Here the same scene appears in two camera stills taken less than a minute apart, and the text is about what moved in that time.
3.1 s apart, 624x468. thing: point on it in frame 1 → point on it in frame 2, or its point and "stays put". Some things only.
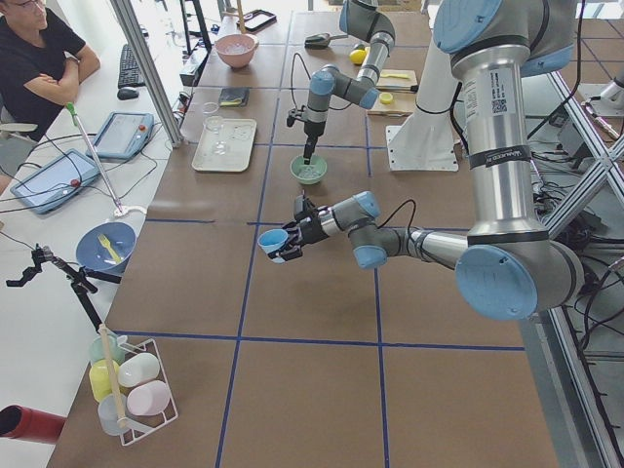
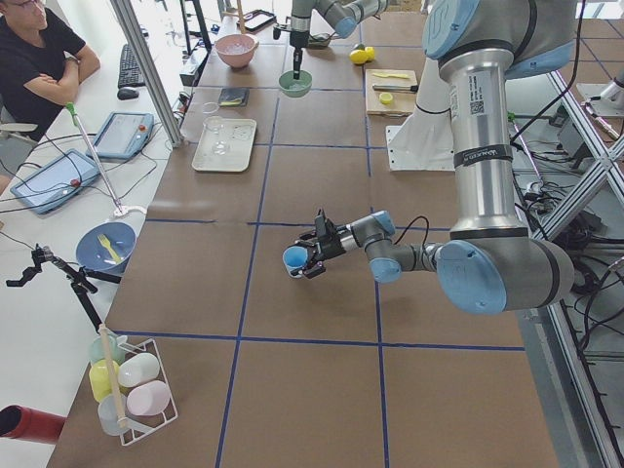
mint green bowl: [308, 174] → [295, 88]
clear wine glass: [214, 122] stays put
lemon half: [385, 97] stays put
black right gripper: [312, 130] → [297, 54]
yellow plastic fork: [106, 243] stays put
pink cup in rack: [148, 398] stays put
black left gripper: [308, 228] → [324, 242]
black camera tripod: [80, 279] stays put
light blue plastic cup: [271, 241] → [294, 257]
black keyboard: [130, 74] stays put
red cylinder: [28, 424] stays put
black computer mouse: [127, 94] stays put
